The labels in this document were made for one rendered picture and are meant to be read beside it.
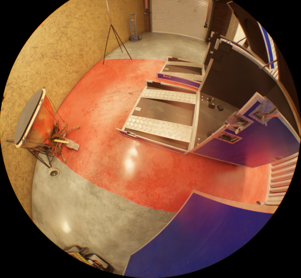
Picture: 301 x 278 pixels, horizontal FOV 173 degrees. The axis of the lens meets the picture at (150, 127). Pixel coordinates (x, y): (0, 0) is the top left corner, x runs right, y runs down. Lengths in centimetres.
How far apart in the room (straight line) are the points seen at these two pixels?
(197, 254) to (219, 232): 14
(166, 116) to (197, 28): 561
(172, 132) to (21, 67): 251
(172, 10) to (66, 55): 521
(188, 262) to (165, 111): 141
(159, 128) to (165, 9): 599
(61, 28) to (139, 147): 267
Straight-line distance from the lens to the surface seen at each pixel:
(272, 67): 189
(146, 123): 114
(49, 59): 234
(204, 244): 58
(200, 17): 625
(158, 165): 108
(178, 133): 103
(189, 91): 150
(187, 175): 114
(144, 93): 150
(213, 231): 57
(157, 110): 130
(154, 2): 644
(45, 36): 241
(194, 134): 106
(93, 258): 185
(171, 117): 126
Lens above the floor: 108
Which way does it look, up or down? 64 degrees down
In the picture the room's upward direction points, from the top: 4 degrees counter-clockwise
